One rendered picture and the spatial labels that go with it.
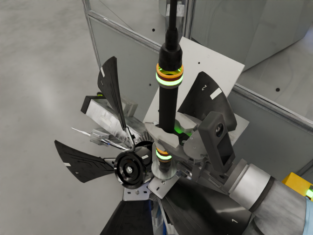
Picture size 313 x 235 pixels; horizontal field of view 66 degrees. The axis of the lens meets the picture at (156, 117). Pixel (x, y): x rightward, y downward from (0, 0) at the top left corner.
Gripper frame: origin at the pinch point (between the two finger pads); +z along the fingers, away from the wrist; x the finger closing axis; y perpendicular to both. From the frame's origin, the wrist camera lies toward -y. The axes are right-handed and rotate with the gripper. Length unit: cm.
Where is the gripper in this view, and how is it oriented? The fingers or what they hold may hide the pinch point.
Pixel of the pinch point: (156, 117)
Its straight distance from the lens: 51.4
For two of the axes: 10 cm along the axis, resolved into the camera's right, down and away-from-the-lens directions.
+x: 6.4, -6.1, 4.7
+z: -7.7, -5.1, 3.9
